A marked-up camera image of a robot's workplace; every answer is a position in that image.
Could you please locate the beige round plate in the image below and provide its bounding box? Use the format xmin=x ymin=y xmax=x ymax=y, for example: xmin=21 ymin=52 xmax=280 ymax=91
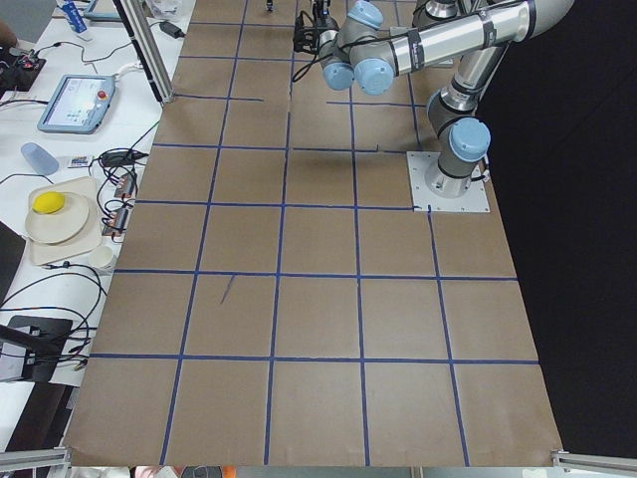
xmin=25 ymin=192 xmax=90 ymax=244

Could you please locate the white paper cup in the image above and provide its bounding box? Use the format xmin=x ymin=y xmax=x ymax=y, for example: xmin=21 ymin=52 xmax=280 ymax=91
xmin=89 ymin=246 xmax=117 ymax=274

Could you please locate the black power adapter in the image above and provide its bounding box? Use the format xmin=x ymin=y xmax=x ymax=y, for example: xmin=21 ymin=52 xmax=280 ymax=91
xmin=159 ymin=21 xmax=185 ymax=39

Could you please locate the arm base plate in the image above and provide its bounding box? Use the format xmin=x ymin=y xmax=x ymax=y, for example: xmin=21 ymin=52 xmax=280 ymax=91
xmin=406 ymin=151 xmax=491 ymax=213

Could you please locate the translucent blue cup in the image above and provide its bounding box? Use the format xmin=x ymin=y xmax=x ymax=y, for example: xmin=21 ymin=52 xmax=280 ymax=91
xmin=20 ymin=142 xmax=60 ymax=176

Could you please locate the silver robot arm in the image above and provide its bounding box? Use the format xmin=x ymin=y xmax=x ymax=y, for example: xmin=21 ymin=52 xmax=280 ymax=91
xmin=315 ymin=0 xmax=573 ymax=199

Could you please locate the black laptop stand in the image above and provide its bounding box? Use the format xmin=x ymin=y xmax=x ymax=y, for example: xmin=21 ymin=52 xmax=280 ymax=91
xmin=1 ymin=315 xmax=73 ymax=382

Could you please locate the aluminium frame post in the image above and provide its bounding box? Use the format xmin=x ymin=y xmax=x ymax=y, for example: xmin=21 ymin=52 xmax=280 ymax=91
xmin=113 ymin=0 xmax=174 ymax=105

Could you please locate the beige tray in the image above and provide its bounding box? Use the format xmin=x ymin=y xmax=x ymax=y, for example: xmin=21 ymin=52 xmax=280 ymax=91
xmin=25 ymin=176 xmax=102 ymax=266

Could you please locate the blue teach pendant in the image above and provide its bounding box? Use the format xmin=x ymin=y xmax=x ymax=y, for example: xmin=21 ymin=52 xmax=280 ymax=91
xmin=84 ymin=0 xmax=120 ymax=22
xmin=37 ymin=75 xmax=115 ymax=134

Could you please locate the yellow lemon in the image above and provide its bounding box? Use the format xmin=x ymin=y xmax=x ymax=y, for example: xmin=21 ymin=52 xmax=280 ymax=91
xmin=32 ymin=191 xmax=66 ymax=214

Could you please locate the small circuit board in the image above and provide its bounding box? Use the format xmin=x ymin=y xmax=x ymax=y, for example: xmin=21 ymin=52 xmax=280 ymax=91
xmin=113 ymin=171 xmax=137 ymax=199
xmin=102 ymin=206 xmax=130 ymax=238

